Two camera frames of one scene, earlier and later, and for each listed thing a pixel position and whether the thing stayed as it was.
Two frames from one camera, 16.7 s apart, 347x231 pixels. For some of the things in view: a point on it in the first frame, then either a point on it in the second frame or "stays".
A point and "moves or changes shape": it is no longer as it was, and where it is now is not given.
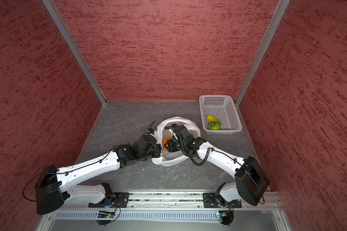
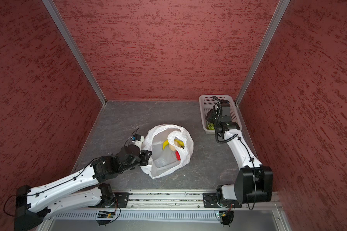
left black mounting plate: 119,200 stays
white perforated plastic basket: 222,107 stays
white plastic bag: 166,158 moves or changes shape
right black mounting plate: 212,200 stays
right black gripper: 171,145 to 209,115
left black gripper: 158,148 to 145,156
